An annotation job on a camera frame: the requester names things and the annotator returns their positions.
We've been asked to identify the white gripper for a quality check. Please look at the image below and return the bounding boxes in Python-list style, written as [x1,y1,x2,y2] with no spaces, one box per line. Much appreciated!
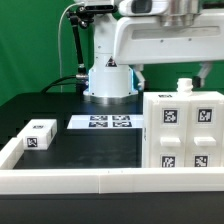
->
[113,0,224,91]

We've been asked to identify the white cabinet body box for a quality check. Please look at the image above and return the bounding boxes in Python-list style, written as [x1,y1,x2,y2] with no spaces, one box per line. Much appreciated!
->
[141,78,224,168]

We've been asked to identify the white cabinet door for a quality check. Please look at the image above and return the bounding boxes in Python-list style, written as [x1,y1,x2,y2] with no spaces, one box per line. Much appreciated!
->
[150,100,189,168]
[186,100,224,167]

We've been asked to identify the white cabinet top block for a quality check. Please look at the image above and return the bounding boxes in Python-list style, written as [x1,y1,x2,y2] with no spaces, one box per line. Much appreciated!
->
[17,119,57,150]

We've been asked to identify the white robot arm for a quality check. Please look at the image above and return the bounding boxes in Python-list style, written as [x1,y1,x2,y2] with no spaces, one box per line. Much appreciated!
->
[74,0,224,104]

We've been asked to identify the white base marker plate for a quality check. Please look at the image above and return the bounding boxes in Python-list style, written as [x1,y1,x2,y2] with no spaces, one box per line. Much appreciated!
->
[67,114,143,129]

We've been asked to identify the white U-shaped obstacle fence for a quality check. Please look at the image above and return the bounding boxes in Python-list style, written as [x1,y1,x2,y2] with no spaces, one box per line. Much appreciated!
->
[0,138,224,195]

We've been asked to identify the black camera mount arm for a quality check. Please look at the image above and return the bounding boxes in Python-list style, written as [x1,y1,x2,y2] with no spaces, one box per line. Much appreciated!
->
[65,4,118,81]

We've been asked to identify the white cable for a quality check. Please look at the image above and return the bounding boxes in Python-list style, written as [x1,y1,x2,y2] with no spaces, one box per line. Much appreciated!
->
[57,2,84,94]

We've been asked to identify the black cables at base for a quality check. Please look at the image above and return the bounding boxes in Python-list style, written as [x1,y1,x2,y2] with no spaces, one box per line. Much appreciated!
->
[40,75,90,94]

